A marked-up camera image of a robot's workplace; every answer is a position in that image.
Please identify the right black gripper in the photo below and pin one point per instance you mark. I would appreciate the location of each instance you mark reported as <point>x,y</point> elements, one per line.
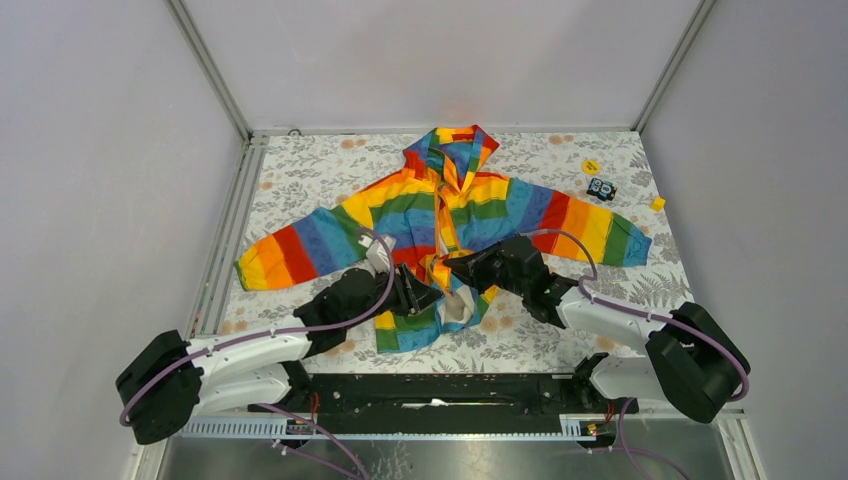
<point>473,267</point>

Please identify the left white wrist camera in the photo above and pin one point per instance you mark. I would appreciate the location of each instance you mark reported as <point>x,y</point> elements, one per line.
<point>378,254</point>

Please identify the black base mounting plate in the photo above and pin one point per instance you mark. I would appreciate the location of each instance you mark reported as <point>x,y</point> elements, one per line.
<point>319,394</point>

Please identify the floral patterned table mat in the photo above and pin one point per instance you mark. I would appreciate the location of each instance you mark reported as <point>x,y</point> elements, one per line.
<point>300,174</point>

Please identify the rainbow striped hooded jacket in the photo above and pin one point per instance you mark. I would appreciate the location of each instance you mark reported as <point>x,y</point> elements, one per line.
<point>440,204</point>

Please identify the perforated aluminium rail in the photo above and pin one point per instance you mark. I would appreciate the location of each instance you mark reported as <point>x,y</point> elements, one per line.
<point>417,425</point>

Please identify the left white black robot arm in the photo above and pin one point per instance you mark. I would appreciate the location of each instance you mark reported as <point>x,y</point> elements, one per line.
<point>173,379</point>

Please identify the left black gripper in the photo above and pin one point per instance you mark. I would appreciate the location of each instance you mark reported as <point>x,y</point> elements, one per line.
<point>412,294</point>

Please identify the yellow round token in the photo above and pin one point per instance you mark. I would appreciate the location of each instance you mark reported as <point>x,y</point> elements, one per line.
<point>591,167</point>

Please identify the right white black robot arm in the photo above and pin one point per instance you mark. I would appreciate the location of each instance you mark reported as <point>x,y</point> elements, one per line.
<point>683,357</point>

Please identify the small yellow cube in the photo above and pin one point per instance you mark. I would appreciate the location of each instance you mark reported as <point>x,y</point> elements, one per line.
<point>658,204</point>

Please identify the small black printed card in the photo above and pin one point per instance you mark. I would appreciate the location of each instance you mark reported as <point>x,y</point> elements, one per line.
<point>601,189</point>

